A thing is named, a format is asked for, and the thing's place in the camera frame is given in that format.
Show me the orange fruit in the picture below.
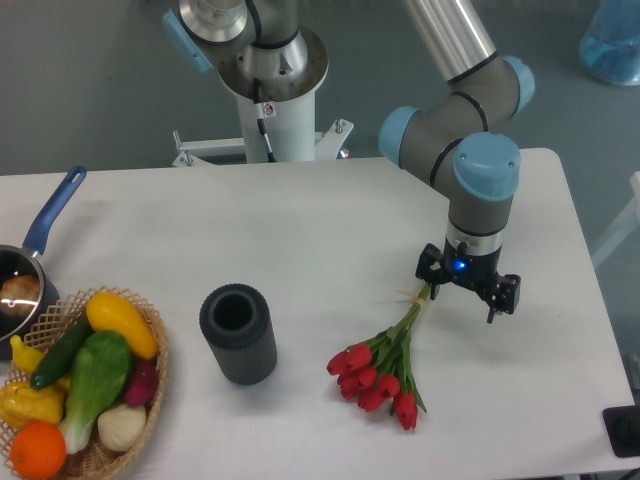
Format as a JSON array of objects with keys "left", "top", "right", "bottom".
[{"left": 10, "top": 422, "right": 67, "bottom": 479}]

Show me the dark green cucumber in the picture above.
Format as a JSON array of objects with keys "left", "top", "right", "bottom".
[{"left": 30, "top": 317, "right": 94, "bottom": 390}]

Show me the yellow squash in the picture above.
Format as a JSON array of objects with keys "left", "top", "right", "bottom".
[{"left": 86, "top": 292, "right": 159, "bottom": 360}]

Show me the yellow banana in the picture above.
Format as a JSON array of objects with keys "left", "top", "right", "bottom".
[{"left": 9, "top": 335, "right": 71, "bottom": 393}]

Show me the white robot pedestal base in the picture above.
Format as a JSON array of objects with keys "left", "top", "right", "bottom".
[{"left": 172, "top": 26, "right": 354, "bottom": 166}]

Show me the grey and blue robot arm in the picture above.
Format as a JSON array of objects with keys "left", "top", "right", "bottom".
[{"left": 163, "top": 1, "right": 535, "bottom": 314}]

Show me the red tulip bouquet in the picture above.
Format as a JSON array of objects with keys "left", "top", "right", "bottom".
[{"left": 326, "top": 285, "right": 432, "bottom": 431}]

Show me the bread roll in saucepan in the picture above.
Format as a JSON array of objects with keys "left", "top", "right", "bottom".
[{"left": 1, "top": 275, "right": 40, "bottom": 319}]

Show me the dark grey ribbed vase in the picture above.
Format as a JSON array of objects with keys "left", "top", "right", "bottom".
[{"left": 199, "top": 283, "right": 278, "bottom": 385}]

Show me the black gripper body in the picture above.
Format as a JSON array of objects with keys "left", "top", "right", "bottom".
[{"left": 436, "top": 241, "right": 502, "bottom": 300}]

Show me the yellow bell pepper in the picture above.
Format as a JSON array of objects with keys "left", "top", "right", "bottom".
[{"left": 1, "top": 381, "right": 65, "bottom": 430}]

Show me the black device at table edge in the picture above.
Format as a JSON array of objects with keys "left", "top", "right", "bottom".
[{"left": 602, "top": 405, "right": 639, "bottom": 458}]

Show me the green bok choy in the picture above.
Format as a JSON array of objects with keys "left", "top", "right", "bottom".
[{"left": 59, "top": 331, "right": 133, "bottom": 455}]

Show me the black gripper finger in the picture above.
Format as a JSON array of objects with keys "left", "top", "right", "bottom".
[
  {"left": 415, "top": 243, "right": 443, "bottom": 300},
  {"left": 487, "top": 274, "right": 521, "bottom": 324}
]

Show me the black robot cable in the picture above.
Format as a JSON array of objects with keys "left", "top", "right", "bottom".
[{"left": 243, "top": 0, "right": 278, "bottom": 164}]

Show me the blue handled saucepan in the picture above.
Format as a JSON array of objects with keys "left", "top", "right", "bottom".
[{"left": 1, "top": 166, "right": 87, "bottom": 361}]

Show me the white garlic bulb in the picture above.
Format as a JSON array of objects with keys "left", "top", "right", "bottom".
[{"left": 97, "top": 404, "right": 146, "bottom": 452}]

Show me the blue plastic bag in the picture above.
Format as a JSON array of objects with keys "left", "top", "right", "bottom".
[{"left": 578, "top": 0, "right": 639, "bottom": 86}]

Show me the woven wicker basket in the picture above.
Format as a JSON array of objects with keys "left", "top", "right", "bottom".
[{"left": 23, "top": 286, "right": 169, "bottom": 479}]

